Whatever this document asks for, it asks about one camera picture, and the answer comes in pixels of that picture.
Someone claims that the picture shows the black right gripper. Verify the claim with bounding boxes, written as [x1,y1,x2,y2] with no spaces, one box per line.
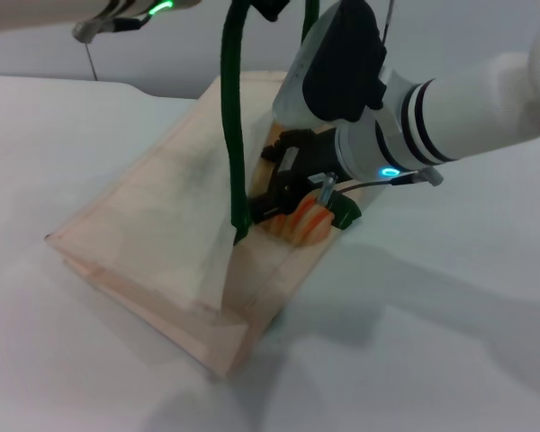
[249,128,344,225]

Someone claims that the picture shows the orange striped bread loaf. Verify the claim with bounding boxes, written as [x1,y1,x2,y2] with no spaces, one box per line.
[269,193,335,248]

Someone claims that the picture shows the beige tote bag green handles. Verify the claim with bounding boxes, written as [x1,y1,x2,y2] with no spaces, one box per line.
[43,0,374,383]

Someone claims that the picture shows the right wrist cable metal plug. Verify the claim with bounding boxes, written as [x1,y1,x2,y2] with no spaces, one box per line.
[317,166,446,209]

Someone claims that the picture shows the wrist cable metal plug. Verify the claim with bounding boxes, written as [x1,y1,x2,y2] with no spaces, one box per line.
[317,166,446,209]
[71,15,152,45]

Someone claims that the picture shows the left wrist cable metal plug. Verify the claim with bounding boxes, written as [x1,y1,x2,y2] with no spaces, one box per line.
[71,15,152,45]

